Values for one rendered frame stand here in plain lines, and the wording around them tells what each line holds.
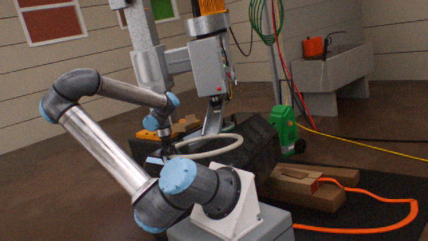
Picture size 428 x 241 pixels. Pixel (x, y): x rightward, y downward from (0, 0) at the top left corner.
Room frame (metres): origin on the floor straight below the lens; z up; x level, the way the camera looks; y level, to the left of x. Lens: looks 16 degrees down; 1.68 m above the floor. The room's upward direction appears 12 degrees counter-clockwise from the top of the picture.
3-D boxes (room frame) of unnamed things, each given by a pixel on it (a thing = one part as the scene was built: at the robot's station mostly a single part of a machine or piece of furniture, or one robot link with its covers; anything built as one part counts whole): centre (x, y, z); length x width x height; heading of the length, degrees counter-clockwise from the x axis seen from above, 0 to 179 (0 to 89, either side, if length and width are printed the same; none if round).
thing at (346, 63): (5.51, -1.96, 0.43); 1.30 x 0.62 x 0.86; 128
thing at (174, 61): (3.42, 0.28, 1.39); 0.74 x 0.34 x 0.25; 87
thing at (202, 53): (2.83, -0.05, 1.35); 0.36 x 0.22 x 0.45; 168
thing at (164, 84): (3.43, 0.48, 1.36); 0.35 x 0.35 x 0.41
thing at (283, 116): (4.03, -0.76, 0.43); 0.35 x 0.35 x 0.87; 30
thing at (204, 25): (3.10, -0.11, 1.64); 0.96 x 0.25 x 0.17; 168
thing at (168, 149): (2.02, 0.31, 1.04); 0.09 x 0.08 x 0.12; 19
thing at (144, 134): (3.43, 0.48, 0.76); 0.49 x 0.49 x 0.05; 45
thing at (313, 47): (5.60, -1.74, 1.00); 0.50 x 0.22 x 0.33; 128
